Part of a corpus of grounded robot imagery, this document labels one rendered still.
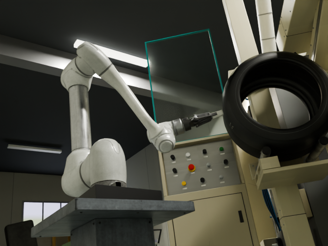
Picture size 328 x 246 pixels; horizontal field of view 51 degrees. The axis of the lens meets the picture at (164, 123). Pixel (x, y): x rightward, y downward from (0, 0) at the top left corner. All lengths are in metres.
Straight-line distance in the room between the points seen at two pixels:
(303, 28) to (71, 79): 1.39
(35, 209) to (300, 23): 8.97
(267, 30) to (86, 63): 1.69
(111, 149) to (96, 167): 0.10
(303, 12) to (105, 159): 1.38
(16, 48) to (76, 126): 3.49
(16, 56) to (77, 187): 3.64
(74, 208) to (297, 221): 1.33
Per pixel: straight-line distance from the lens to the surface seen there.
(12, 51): 5.13
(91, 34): 5.12
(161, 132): 1.78
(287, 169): 1.79
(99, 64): 1.85
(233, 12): 2.74
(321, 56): 2.32
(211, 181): 2.43
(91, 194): 1.35
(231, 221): 2.33
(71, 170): 1.68
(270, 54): 2.05
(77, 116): 1.81
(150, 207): 1.31
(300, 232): 2.12
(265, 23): 3.06
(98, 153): 1.53
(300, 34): 2.35
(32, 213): 10.20
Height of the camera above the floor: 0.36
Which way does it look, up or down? 25 degrees up
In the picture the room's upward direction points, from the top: 8 degrees counter-clockwise
